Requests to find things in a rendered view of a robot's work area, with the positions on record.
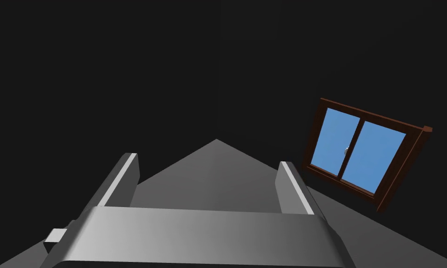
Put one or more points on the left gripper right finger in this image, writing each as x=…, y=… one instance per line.
x=292, y=190

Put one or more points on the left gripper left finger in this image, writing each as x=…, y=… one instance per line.
x=122, y=182

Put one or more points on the brown framed window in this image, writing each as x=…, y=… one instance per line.
x=357, y=152

